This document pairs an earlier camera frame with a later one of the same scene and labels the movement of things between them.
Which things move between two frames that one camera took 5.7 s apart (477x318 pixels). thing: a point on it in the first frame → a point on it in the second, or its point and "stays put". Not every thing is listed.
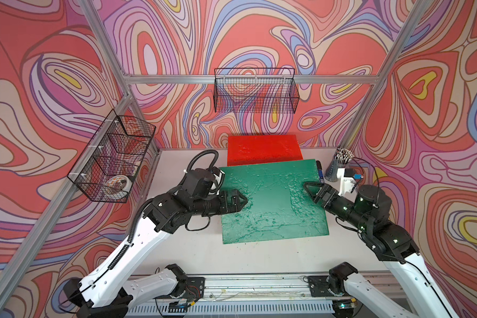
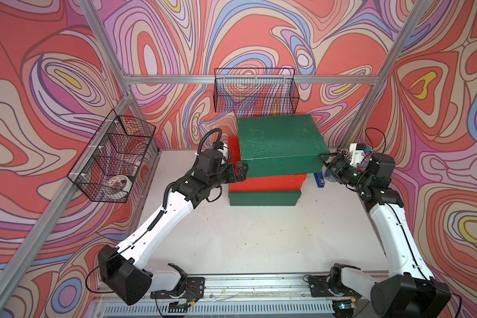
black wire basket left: (107, 167) stays put
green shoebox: (279, 205) → (280, 146)
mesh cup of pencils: (342, 156) stays put
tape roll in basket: (117, 186) stays put
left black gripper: (226, 207) → (241, 174)
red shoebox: (260, 149) → (263, 184)
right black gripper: (318, 195) → (337, 158)
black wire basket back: (255, 90) stays put
